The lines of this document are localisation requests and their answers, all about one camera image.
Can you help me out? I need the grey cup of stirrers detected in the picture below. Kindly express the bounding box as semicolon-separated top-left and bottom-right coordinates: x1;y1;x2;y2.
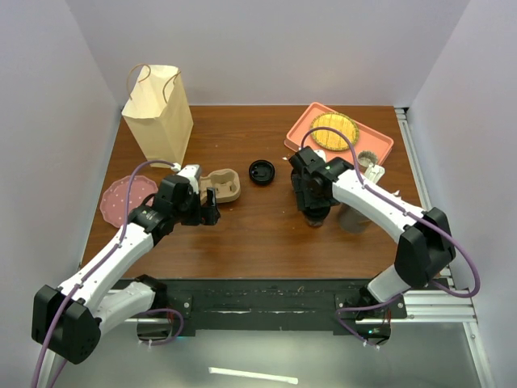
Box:
338;163;385;234

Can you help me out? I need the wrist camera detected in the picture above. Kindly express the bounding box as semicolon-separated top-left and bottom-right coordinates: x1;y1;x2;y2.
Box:
177;164;201;194
314;150;326;161

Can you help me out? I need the purple cable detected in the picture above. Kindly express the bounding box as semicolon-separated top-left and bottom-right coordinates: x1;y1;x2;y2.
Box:
30;159;181;388
301;126;481;348

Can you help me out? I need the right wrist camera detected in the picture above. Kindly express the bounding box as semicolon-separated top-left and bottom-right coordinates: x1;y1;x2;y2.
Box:
314;150;326;161

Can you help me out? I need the white strip on floor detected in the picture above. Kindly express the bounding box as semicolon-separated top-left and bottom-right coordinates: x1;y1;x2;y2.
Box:
208;367;299;385

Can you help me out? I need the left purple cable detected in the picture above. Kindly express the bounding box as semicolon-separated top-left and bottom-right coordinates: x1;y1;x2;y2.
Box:
30;159;181;388

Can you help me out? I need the yellow woven coaster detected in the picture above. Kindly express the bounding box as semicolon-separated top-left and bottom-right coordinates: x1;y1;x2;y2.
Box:
310;112;359;152

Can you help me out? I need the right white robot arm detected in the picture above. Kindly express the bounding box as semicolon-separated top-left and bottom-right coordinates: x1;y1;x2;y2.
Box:
288;146;456;318

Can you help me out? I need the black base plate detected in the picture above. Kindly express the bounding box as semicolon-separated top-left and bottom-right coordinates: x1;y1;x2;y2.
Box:
108;277;453;339

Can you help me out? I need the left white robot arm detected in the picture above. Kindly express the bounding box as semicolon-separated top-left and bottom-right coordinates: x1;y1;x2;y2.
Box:
32;174;220;365

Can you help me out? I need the brown paper bag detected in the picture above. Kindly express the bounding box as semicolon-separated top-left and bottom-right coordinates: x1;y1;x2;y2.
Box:
122;64;193;165

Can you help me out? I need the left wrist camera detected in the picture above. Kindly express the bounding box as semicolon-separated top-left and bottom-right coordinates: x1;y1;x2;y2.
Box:
177;164;201;194

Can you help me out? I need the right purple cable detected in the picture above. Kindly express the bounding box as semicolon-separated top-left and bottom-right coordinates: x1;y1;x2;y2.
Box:
301;126;481;348

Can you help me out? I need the black cup lid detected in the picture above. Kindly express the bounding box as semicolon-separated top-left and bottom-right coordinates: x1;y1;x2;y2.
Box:
248;159;275;186

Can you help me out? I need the cardboard cup carrier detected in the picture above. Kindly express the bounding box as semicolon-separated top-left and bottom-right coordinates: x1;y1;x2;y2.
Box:
199;168;241;205

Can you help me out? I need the pink speckled plate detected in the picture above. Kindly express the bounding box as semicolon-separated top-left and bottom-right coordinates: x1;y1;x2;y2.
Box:
99;175;158;228

